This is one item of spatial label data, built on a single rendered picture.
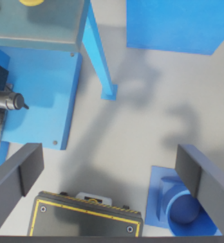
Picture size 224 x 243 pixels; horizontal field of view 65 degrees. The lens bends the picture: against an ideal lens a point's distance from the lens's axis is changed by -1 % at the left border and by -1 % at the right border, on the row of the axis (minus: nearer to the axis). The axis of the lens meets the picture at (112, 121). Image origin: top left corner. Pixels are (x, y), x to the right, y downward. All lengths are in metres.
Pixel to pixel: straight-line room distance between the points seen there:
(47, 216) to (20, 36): 1.05
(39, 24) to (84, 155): 1.14
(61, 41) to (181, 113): 1.21
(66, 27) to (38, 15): 0.09
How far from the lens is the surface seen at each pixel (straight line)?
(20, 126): 1.60
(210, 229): 1.29
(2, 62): 1.76
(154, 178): 1.48
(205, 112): 1.60
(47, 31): 0.53
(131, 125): 1.47
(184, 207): 1.42
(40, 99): 1.56
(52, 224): 1.32
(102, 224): 1.24
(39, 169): 0.17
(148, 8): 1.31
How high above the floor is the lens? 1.46
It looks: 80 degrees down
